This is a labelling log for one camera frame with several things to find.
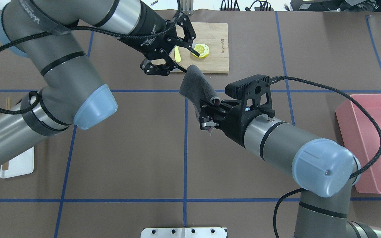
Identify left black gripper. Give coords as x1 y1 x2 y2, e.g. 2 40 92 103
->
116 3 201 76

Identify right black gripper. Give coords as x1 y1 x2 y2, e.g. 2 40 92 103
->
199 99 254 148

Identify grey cloth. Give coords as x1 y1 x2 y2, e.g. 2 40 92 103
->
179 65 220 120

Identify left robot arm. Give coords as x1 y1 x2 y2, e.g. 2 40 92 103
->
0 0 196 166

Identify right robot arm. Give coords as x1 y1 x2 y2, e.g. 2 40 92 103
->
199 99 381 238

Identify yellow plastic knife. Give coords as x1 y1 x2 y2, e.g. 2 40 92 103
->
174 46 182 63

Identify yellow lemon slices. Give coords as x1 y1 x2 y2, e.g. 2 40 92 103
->
191 43 210 58

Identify bamboo cutting board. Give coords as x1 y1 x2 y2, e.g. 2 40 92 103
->
178 22 229 74

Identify black power strip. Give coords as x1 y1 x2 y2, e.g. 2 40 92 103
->
219 0 240 11

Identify white rectangular tray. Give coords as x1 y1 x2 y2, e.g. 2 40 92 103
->
0 147 35 179

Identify aluminium frame post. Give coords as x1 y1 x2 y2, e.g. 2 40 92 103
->
182 0 194 15

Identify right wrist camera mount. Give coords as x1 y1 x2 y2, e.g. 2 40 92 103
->
225 74 275 118

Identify right braided cable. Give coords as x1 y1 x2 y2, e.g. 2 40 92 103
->
269 76 381 238

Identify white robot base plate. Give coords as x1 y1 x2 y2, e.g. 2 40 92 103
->
140 227 228 238

